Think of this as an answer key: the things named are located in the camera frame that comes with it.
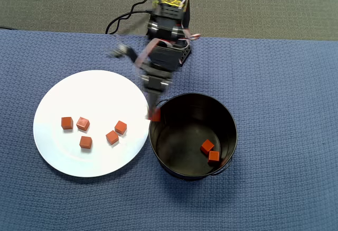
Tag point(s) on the white round plate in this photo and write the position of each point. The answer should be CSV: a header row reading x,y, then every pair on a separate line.
x,y
66,157

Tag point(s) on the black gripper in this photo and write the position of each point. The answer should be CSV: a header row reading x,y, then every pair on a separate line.
x,y
156,83

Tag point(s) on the small camera circuit board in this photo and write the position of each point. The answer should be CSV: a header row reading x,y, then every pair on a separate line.
x,y
120,51

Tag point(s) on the blue woven table cloth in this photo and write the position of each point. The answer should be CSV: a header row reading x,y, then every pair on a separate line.
x,y
277,136

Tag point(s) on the red cube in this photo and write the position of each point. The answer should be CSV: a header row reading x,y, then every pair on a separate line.
x,y
83,124
155,116
66,123
112,137
85,142
121,127
214,157
207,146

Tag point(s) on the black metal bucket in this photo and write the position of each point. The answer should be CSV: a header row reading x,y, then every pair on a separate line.
x,y
185,149

